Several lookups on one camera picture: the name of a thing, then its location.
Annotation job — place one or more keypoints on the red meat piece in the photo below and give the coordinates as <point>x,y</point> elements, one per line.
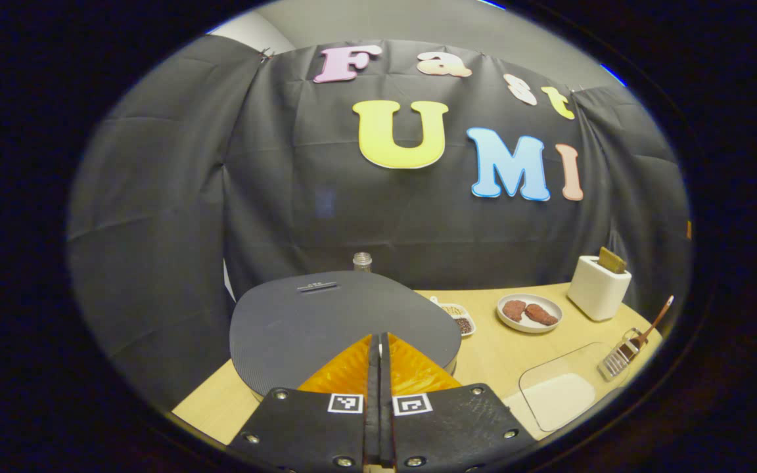
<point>541,315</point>
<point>514,310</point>

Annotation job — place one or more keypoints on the black backdrop cloth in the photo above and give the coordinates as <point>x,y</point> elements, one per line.
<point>155,197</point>

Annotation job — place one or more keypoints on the clear plastic container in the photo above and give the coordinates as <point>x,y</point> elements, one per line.
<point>562,361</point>

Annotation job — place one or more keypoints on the small glass bottle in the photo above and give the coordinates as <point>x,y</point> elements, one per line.
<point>362,263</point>

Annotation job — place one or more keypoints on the white toaster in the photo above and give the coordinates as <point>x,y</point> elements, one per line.
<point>598,292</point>

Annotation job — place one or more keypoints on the grey rice cooker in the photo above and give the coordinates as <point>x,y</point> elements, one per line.
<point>326,315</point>

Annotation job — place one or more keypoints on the round white plate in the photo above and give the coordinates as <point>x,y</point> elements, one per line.
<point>549,303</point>

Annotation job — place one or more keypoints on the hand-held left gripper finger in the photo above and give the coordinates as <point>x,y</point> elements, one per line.
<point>386,401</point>
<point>372,401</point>

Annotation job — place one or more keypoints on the brown toast slice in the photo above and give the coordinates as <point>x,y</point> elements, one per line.
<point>612,260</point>

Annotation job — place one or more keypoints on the brown wooden spoon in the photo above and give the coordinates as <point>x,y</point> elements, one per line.
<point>654,322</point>

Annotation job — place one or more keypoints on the white divided grain dish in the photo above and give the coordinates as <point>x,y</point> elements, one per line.
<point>460,318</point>

